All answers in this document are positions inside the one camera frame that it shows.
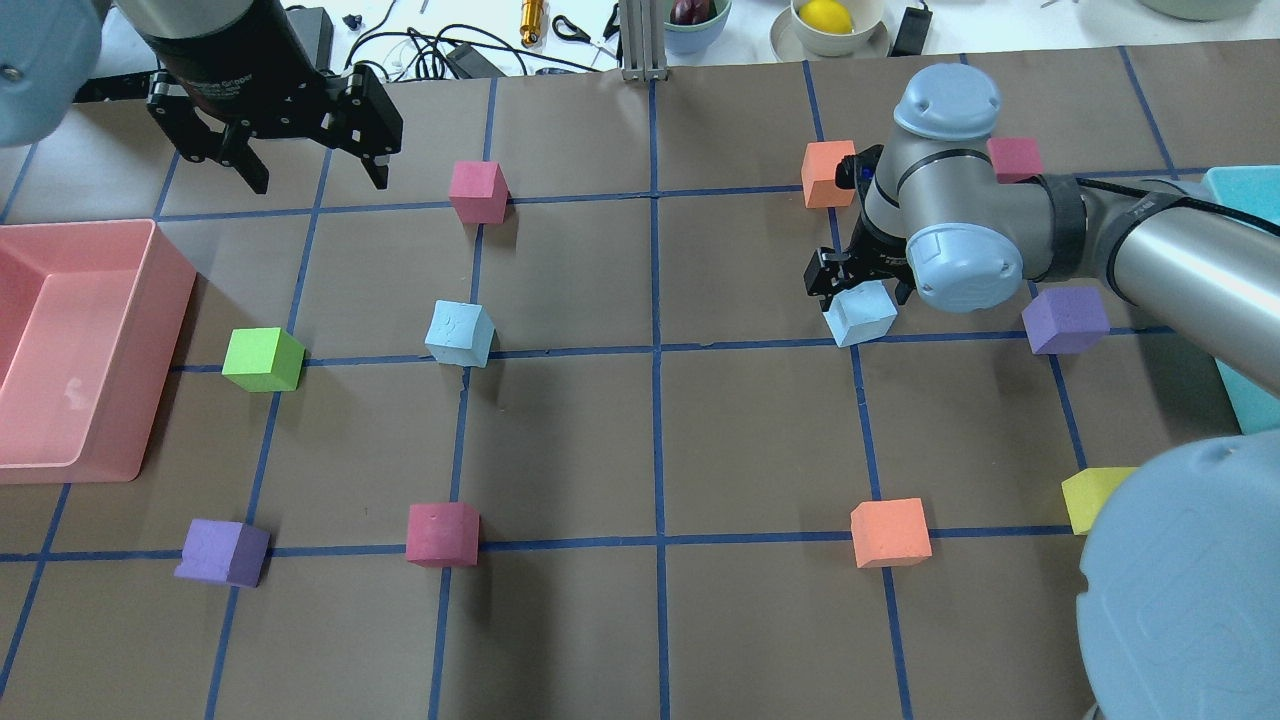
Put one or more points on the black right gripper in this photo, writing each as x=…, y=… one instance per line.
x=874, y=262

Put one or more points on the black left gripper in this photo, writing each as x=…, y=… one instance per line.
x=243, y=55

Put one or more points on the light blue foam block carried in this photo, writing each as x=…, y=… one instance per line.
x=863, y=313

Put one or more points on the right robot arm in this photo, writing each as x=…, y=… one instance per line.
x=1179, y=617

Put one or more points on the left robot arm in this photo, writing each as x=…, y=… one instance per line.
x=55, y=53

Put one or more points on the orange foam block window side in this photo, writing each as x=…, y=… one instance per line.
x=818, y=174

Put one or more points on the black power adapter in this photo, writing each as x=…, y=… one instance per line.
x=314, y=29

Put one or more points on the pink foam block far right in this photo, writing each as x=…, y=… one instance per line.
x=1015, y=159

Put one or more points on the pink foam block window side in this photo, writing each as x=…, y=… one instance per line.
x=479, y=192

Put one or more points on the purple foam block near cyan bin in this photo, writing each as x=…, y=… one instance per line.
x=1065, y=320

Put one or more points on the green foam block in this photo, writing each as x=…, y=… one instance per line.
x=261, y=360

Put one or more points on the black laptop charger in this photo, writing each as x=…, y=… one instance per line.
x=913, y=31

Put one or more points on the light blue foam block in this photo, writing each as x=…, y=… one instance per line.
x=460, y=334

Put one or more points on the beige bowl with lemon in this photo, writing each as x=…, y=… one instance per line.
x=830, y=29

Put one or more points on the pink plastic bin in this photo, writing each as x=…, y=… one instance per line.
x=90, y=316

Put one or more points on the brass cylinder tool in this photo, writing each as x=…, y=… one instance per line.
x=531, y=26

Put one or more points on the light blue bowl with fruit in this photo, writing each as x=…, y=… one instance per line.
x=692, y=26

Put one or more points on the yellow foam block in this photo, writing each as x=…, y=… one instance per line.
x=1087, y=491

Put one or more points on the dark pink foam block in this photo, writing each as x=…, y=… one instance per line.
x=442, y=535

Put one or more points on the purple foam block near pink bin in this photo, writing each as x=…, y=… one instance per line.
x=223, y=553

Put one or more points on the aluminium frame post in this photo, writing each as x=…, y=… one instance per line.
x=642, y=41

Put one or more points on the black handled scissors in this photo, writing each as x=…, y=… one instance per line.
x=567, y=31

